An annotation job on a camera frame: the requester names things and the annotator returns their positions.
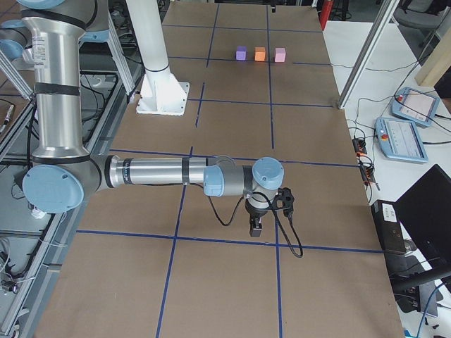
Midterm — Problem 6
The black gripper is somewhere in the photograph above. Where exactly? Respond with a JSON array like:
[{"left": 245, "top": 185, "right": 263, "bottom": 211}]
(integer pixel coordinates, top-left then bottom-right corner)
[{"left": 245, "top": 201, "right": 269, "bottom": 237}]

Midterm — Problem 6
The orange foam cube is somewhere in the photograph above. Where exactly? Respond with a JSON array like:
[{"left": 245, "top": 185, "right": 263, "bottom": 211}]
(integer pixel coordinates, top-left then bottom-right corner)
[{"left": 254, "top": 46, "right": 266, "bottom": 62}]

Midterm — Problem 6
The brown paper table cover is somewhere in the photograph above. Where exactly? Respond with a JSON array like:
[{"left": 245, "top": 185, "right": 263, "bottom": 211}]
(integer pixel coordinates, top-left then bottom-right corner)
[{"left": 35, "top": 2, "right": 403, "bottom": 337}]

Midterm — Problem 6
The near blue teach pendant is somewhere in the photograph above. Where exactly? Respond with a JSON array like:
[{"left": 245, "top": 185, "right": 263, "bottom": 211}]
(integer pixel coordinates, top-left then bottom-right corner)
[{"left": 375, "top": 117, "right": 428, "bottom": 163}]

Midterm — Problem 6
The blue teach pendant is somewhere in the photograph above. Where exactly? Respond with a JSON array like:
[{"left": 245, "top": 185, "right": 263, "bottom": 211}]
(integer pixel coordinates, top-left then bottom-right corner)
[
  {"left": 391, "top": 87, "right": 439, "bottom": 127},
  {"left": 375, "top": 117, "right": 428, "bottom": 163}
]

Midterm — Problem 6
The pink foam cube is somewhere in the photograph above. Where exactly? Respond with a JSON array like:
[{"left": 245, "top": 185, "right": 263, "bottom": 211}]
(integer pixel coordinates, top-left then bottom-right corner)
[{"left": 274, "top": 47, "right": 286, "bottom": 63}]

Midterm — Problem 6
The black monitor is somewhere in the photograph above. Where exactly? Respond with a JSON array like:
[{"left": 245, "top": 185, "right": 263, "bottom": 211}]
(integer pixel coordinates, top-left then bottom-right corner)
[{"left": 392, "top": 164, "right": 450, "bottom": 293}]

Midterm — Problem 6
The purple foam cube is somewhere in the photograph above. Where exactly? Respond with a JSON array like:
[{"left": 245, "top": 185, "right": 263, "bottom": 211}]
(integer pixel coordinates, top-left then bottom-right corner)
[{"left": 235, "top": 46, "right": 247, "bottom": 61}]

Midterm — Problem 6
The far blue teach pendant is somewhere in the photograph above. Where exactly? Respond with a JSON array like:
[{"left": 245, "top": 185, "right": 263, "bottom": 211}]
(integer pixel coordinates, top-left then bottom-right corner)
[{"left": 391, "top": 87, "right": 439, "bottom": 127}]

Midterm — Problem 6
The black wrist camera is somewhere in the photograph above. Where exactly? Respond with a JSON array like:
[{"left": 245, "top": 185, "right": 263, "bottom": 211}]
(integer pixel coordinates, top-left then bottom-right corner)
[{"left": 273, "top": 187, "right": 295, "bottom": 219}]

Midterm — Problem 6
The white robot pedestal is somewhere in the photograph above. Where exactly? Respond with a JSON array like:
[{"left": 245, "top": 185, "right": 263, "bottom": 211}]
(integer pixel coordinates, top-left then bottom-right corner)
[{"left": 127, "top": 0, "right": 190, "bottom": 116}]

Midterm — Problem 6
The aluminium frame rack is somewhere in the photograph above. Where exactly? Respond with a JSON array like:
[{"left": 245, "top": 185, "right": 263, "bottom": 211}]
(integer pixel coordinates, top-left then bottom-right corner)
[{"left": 1, "top": 22, "right": 132, "bottom": 337}]

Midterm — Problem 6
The aluminium frame post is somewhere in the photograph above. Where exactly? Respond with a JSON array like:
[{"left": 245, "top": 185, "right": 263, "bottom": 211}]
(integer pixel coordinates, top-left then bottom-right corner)
[{"left": 338, "top": 0, "right": 399, "bottom": 109}]

